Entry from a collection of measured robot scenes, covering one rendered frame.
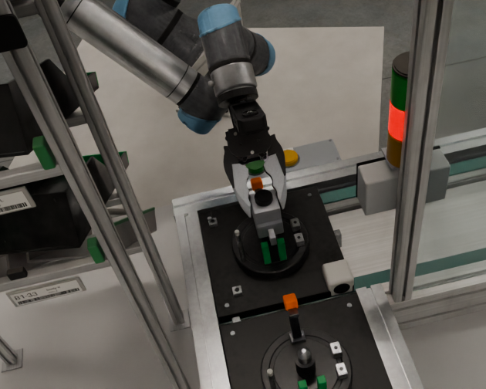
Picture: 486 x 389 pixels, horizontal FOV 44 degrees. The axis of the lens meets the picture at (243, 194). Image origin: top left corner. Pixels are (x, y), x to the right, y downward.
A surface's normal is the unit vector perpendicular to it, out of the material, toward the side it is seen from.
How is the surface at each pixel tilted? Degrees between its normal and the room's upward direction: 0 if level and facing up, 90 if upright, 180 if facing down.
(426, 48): 90
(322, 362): 0
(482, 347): 0
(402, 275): 90
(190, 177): 0
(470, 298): 90
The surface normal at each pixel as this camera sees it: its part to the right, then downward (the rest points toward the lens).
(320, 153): -0.13, -0.65
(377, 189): 0.18, 0.73
